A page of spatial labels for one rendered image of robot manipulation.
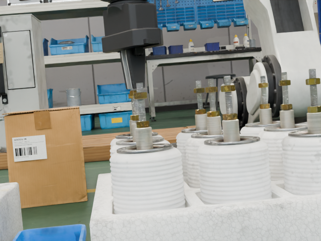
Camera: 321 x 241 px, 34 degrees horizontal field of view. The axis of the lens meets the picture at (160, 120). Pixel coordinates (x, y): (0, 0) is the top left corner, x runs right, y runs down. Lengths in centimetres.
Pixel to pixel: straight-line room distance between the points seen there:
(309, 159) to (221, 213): 14
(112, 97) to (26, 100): 262
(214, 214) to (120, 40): 30
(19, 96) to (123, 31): 215
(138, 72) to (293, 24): 57
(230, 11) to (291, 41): 574
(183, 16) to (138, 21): 607
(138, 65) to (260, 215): 30
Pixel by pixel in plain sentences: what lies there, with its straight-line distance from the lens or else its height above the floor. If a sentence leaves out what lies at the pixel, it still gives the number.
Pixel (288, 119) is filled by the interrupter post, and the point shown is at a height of 27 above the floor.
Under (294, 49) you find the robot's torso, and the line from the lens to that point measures 119.
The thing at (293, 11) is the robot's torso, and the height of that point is 49.
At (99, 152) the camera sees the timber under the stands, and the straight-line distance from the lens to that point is 273.
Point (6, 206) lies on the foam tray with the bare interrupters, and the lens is 92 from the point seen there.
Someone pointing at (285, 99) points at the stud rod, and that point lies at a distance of 85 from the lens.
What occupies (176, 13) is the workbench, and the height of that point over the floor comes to 131.
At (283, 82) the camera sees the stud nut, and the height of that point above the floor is 32.
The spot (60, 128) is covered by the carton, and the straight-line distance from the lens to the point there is 169.
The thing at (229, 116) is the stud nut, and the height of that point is 29.
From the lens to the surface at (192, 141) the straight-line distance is 80.
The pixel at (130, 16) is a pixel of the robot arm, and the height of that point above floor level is 44.
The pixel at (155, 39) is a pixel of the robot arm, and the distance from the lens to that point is 77.
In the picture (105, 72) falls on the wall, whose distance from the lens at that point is 915.
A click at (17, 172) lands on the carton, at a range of 171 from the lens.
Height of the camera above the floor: 32
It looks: 3 degrees down
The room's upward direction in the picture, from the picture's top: 5 degrees counter-clockwise
